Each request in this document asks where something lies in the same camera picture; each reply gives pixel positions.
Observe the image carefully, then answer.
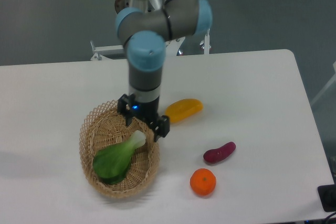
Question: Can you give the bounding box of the white frame at right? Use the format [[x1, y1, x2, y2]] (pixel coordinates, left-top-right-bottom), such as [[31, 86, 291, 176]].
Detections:
[[310, 62, 336, 107]]

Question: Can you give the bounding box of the purple sweet potato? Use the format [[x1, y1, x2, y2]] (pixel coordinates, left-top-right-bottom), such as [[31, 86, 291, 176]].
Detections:
[[203, 142, 236, 164]]

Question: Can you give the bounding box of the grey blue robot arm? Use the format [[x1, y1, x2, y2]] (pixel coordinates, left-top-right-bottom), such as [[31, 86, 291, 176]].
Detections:
[[115, 0, 213, 139]]

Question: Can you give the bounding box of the woven wicker basket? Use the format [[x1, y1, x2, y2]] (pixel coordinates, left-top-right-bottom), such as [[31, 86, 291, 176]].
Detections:
[[79, 100, 160, 198]]

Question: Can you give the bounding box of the green bok choy vegetable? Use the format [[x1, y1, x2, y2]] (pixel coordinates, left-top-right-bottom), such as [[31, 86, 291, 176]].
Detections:
[[92, 130, 146, 185]]

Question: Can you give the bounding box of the yellow mango fruit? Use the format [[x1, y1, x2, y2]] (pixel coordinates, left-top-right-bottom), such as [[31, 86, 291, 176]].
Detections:
[[165, 99, 203, 123]]

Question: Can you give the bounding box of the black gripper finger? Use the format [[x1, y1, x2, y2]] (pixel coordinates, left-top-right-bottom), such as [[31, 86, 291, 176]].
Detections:
[[149, 115, 170, 142], [117, 94, 135, 126]]

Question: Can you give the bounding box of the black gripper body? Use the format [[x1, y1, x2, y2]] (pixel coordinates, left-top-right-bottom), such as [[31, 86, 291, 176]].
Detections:
[[129, 94, 160, 129]]

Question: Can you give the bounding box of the orange mandarin fruit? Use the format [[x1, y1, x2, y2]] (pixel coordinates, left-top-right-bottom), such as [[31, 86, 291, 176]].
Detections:
[[190, 168, 216, 196]]

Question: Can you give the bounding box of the black device at edge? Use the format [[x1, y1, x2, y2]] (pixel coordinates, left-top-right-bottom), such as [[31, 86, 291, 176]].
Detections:
[[317, 184, 335, 212]]

